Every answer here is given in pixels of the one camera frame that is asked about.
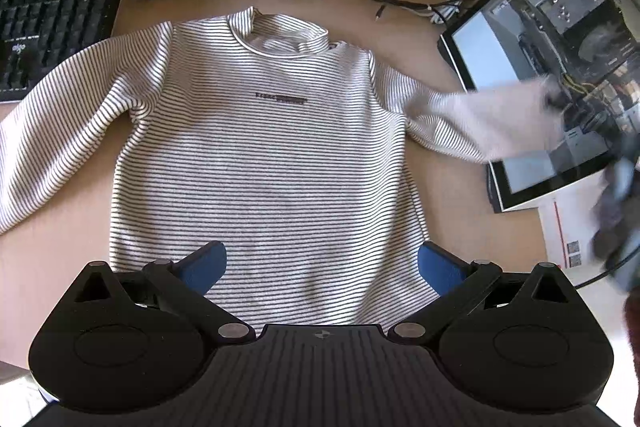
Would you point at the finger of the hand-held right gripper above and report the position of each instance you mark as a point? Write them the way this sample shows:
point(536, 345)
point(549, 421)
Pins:
point(620, 174)

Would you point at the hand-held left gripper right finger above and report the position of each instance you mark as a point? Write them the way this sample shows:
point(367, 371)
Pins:
point(440, 269)

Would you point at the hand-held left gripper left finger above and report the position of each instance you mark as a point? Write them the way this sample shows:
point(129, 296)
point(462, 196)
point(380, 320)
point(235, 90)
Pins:
point(202, 269)

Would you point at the striped white sweater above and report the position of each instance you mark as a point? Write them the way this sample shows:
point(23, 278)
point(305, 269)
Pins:
point(270, 157)

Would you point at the person's right forearm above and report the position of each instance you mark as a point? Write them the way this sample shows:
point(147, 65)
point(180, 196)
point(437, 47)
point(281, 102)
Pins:
point(634, 357)

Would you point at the white paper with red lines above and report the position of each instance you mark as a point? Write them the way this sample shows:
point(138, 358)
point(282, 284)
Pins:
point(565, 232)

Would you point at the flat monitor with lit screen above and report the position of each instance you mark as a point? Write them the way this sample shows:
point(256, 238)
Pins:
point(575, 7)

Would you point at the black keyboard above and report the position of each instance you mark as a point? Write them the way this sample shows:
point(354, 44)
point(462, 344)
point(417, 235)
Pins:
point(55, 32)

